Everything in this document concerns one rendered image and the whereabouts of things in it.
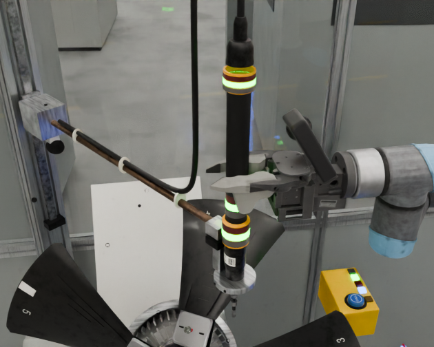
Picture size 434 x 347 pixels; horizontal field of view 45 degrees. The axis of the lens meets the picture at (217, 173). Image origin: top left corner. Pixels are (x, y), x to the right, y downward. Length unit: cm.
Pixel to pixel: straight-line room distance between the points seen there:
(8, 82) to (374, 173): 85
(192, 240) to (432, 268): 125
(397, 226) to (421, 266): 124
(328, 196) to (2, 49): 80
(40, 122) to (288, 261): 101
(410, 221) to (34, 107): 82
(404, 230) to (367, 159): 15
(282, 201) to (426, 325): 164
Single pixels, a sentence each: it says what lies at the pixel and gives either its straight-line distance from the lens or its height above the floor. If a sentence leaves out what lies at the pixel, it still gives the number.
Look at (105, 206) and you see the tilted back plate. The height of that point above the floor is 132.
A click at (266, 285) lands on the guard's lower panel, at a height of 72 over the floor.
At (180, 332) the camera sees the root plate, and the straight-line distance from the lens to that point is 106.
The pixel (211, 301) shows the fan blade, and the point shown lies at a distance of 101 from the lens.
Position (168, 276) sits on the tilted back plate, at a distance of 125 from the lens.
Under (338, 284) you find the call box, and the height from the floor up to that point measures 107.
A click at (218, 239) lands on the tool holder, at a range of 84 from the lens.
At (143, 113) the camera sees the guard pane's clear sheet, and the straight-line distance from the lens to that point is 149.
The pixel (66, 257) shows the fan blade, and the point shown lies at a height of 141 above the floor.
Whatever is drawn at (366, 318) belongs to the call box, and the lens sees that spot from 139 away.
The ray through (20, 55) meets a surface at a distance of 128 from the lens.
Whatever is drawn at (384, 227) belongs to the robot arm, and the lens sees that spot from 88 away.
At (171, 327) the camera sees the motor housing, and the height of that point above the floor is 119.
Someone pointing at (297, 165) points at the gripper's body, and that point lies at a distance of 77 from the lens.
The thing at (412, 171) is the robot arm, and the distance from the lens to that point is 82.
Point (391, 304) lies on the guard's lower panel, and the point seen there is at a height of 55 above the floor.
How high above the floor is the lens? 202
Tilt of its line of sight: 31 degrees down
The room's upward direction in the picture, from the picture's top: straight up
